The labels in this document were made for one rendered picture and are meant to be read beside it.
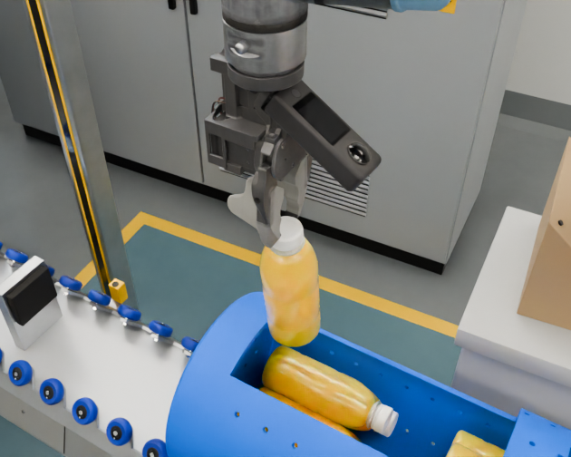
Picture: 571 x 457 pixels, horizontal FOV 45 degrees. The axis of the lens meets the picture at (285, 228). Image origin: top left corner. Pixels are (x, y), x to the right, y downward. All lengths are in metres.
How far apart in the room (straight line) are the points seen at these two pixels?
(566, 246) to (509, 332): 0.17
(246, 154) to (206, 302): 1.96
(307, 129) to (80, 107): 0.88
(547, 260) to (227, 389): 0.48
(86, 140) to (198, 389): 0.72
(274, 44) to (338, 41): 1.70
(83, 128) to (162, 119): 1.44
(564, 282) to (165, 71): 2.00
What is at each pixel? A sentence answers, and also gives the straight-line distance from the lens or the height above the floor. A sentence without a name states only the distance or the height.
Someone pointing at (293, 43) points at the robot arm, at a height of 1.68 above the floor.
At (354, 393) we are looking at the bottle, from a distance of 1.00.
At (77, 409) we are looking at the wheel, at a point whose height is 0.97.
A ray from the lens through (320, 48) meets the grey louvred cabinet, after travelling 2.34.
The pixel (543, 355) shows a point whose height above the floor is 1.15.
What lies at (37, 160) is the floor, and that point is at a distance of 3.46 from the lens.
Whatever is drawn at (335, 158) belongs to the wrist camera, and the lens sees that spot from 0.63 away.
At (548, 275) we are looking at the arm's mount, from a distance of 1.05.
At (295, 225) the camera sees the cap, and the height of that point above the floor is 1.45.
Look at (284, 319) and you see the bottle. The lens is 0.83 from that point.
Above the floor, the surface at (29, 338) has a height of 0.94.
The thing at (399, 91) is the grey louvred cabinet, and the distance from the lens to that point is 2.30.
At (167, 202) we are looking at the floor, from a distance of 3.06.
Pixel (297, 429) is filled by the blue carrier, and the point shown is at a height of 1.21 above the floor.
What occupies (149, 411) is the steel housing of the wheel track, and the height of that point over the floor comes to 0.93.
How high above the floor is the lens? 1.96
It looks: 43 degrees down
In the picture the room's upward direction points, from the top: straight up
